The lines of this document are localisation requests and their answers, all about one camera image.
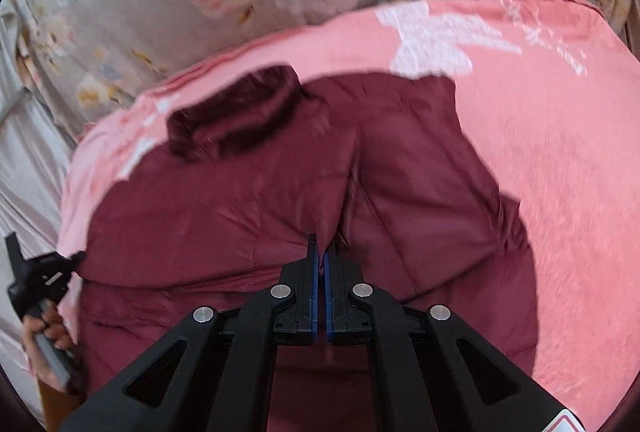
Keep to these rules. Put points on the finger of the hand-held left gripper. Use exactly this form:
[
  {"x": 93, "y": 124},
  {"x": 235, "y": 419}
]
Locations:
[{"x": 72, "y": 261}]

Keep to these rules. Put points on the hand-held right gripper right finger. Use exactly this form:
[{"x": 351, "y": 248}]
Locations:
[{"x": 328, "y": 297}]

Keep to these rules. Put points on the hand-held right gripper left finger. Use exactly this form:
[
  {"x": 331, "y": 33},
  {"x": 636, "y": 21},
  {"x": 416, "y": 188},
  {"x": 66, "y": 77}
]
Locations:
[{"x": 314, "y": 292}]

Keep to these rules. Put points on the maroon puffer jacket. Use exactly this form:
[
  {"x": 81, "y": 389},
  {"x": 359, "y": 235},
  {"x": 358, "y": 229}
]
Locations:
[{"x": 240, "y": 212}]

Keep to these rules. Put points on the person's left forearm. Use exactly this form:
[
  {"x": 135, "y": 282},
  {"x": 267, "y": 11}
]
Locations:
[{"x": 57, "y": 407}]

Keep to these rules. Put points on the person's left hand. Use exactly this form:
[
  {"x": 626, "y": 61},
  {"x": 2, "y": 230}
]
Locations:
[{"x": 52, "y": 337}]

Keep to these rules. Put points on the silver satin cloth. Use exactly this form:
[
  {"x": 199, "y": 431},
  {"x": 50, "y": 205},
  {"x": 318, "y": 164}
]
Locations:
[{"x": 30, "y": 182}]

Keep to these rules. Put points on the pink blanket with white bows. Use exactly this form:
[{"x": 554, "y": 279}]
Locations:
[{"x": 550, "y": 151}]

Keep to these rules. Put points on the grey floral blanket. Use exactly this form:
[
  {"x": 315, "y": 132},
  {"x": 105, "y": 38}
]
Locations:
[{"x": 150, "y": 1}]

